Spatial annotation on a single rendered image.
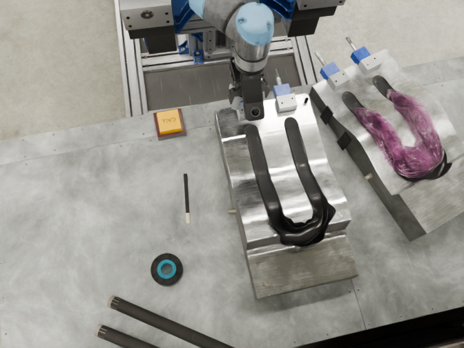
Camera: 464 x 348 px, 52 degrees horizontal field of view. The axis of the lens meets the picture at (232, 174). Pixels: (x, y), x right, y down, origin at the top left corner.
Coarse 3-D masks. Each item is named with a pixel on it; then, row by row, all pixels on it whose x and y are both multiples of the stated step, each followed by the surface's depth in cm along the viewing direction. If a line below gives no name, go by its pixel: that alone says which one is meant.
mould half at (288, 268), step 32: (224, 128) 127; (224, 160) 128; (288, 160) 125; (320, 160) 125; (256, 192) 120; (288, 192) 119; (256, 224) 114; (256, 256) 119; (288, 256) 119; (320, 256) 120; (352, 256) 120; (256, 288) 116; (288, 288) 117
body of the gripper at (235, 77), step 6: (234, 60) 116; (234, 66) 114; (264, 66) 108; (234, 72) 114; (240, 72) 114; (246, 72) 107; (252, 72) 107; (258, 72) 108; (234, 78) 114; (234, 84) 114; (240, 84) 113; (240, 90) 115
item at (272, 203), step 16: (256, 128) 127; (288, 128) 128; (256, 144) 126; (256, 160) 125; (304, 160) 126; (256, 176) 123; (304, 176) 123; (272, 192) 120; (320, 192) 118; (272, 208) 117; (320, 208) 119; (272, 224) 113; (288, 224) 115; (304, 224) 114; (320, 224) 120; (288, 240) 119; (304, 240) 120; (320, 240) 117
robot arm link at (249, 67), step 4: (236, 56) 105; (268, 56) 105; (236, 60) 106; (240, 60) 104; (264, 60) 104; (240, 64) 105; (244, 64) 104; (248, 64) 104; (252, 64) 103; (256, 64) 104; (260, 64) 104; (264, 64) 106; (244, 68) 106; (248, 68) 105; (252, 68) 105; (256, 68) 105; (260, 68) 106
